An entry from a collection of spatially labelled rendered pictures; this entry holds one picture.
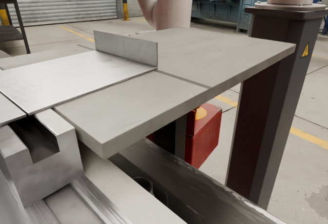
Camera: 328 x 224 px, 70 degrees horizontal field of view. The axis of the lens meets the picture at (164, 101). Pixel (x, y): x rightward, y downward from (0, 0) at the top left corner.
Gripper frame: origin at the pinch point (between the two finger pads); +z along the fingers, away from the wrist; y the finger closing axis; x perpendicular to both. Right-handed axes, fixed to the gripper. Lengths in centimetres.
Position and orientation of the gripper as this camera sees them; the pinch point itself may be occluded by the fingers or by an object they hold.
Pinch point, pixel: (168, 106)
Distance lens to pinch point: 66.8
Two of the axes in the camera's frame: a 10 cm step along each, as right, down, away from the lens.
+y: 5.7, -2.9, 7.7
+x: -8.2, -2.6, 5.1
